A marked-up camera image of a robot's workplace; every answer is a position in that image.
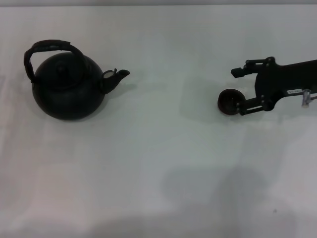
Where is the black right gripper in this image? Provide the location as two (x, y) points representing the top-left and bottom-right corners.
(230, 57), (317, 117)

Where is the small dark teacup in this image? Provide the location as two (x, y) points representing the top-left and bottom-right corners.
(217, 88), (247, 117)

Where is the black round teapot with handle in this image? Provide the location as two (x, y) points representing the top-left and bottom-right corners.
(23, 39), (131, 121)

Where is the right wrist cable with metal plug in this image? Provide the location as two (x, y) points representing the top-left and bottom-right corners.
(300, 88), (317, 109)

